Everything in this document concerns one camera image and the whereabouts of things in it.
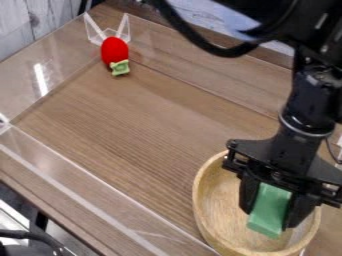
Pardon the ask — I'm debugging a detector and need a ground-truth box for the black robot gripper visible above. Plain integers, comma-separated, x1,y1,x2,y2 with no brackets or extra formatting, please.
222,123,342,230

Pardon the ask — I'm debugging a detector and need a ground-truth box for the green rectangular block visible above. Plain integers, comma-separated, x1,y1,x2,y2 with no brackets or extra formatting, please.
247,183,293,239

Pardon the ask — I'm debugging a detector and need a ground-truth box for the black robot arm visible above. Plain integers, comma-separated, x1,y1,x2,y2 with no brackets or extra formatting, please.
151,0,342,230

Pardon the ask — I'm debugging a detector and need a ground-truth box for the brown wooden bowl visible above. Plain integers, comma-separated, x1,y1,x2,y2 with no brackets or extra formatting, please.
193,151,322,256

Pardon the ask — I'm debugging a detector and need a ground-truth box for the red toy strawberry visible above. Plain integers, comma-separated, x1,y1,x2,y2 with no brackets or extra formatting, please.
100,37,130,76

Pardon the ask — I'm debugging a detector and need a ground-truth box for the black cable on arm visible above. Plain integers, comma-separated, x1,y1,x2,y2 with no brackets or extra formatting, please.
324,136,342,166

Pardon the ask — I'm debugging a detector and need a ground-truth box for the clear acrylic tray enclosure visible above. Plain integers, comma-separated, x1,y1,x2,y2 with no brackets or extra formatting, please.
0,12,342,256

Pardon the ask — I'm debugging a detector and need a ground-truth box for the black cable lower left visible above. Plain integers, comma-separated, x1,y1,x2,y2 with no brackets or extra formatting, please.
0,229,66,256

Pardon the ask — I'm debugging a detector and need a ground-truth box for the black metal table frame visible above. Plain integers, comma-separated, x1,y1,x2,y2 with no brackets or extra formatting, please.
26,208,79,256

